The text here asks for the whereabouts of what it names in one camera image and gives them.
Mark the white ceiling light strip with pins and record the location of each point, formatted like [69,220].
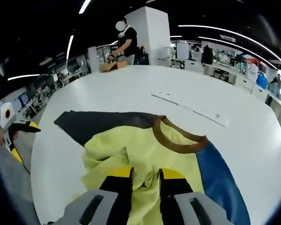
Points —
[23,77]
[70,48]
[224,30]
[84,6]
[220,42]

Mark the blue container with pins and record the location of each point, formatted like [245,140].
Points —
[261,80]

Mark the grey mesh chair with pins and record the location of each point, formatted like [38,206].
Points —
[14,187]

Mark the white tall cabinet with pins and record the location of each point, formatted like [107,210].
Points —
[92,59]

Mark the brown cardboard box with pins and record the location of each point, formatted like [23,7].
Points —
[112,66]

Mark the white machine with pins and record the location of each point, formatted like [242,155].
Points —
[183,50]

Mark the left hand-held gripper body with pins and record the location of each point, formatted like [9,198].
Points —
[2,122]

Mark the black backpack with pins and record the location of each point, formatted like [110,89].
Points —
[207,55]

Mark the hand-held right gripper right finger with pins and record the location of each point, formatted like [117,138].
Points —
[171,199]

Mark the yellow blue black garment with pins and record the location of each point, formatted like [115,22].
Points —
[107,145]

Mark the white square pillar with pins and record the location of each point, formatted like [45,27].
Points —
[154,35]

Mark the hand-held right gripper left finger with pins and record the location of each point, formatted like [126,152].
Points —
[121,197]

